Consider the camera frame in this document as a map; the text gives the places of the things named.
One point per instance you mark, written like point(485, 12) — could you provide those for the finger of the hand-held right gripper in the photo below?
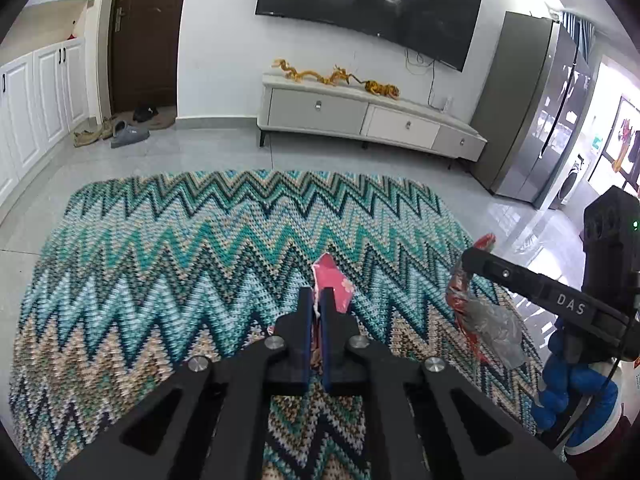
point(530, 285)

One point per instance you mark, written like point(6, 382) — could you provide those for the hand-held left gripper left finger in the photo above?
point(302, 320)

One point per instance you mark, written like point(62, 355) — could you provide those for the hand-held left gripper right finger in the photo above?
point(327, 335)

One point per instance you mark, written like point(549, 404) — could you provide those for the pink snack packet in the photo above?
point(335, 282)

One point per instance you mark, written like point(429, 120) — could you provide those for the red snack wrapper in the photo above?
point(472, 315)

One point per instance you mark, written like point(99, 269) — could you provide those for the person's right forearm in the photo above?
point(610, 450)

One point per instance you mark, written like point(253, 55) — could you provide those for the person's right hand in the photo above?
point(570, 395)

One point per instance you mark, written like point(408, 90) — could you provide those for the white washing machine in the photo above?
point(575, 182)

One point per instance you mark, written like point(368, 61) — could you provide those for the zigzag patterned rug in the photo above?
point(175, 260)

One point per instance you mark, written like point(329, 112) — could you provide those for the grey refrigerator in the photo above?
point(525, 110)

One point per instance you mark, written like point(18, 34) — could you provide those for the small clear container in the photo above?
point(442, 103)

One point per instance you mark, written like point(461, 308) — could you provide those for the white television cabinet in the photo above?
point(320, 110)

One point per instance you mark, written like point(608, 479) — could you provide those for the blue striped curtain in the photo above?
point(580, 35)

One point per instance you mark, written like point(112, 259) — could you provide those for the brown doormat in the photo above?
point(164, 121)

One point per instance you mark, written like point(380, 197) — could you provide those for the golden tiger figurine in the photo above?
point(382, 89)

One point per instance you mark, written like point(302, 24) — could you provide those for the golden dragon figurine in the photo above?
point(320, 76)

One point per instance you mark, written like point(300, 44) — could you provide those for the grey slipper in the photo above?
point(130, 135)

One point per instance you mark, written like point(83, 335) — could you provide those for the black shoes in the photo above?
point(145, 114)

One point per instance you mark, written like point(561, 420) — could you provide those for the tan shoes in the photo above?
point(92, 134)

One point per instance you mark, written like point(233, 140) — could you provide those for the dark brown door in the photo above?
point(147, 35)

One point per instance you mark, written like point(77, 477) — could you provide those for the white built-in cupboard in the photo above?
point(35, 110)

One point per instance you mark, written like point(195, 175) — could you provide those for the black wall television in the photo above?
point(370, 5)

